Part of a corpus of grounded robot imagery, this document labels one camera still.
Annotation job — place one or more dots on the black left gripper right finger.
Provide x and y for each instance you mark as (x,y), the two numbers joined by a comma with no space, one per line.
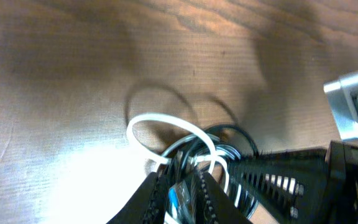
(212,205)

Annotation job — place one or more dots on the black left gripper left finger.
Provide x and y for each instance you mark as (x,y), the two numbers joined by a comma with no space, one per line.
(147,205)

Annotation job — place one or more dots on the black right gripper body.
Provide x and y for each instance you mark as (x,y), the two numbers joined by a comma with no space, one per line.
(340,201)

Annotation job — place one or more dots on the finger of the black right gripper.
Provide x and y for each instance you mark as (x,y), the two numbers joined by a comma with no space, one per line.
(289,184)

